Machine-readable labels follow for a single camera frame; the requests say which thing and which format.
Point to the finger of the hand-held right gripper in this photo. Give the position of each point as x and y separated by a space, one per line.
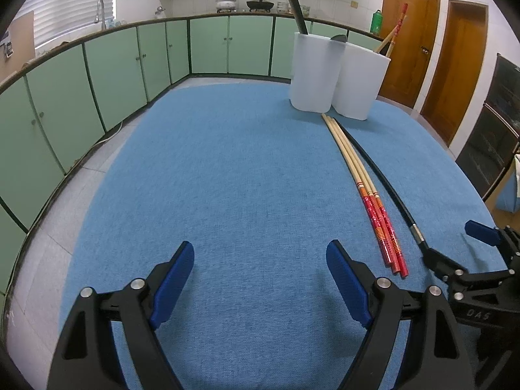
483 231
443 265

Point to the cardboard box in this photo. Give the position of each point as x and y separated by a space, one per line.
22 36

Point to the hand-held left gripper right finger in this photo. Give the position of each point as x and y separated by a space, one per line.
349 284

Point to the wooden door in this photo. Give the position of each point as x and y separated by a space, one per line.
455 73
410 40

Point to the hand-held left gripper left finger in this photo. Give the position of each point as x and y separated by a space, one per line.
178 268

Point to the white double utensil holder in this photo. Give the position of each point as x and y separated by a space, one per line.
313 73

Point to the chrome sink faucet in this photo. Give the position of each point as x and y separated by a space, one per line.
100 8

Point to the green base cabinets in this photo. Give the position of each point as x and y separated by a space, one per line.
122 61

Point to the black chopstick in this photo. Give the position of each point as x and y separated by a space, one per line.
382 174
293 2

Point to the glass jar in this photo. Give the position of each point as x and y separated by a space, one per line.
283 7

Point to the black wok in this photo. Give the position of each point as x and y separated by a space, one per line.
260 5

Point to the green bottle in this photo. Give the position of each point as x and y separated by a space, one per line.
377 22

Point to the wooden side table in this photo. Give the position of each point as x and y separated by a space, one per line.
496 195

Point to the white cooking pot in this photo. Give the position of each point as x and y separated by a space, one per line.
226 3

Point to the small wall tap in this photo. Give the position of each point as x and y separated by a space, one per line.
159 10

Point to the blue table mat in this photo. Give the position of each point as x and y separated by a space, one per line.
243 191

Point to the white window blind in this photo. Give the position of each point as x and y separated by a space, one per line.
69 4

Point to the black glass-door cabinet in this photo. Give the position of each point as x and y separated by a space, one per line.
491 138

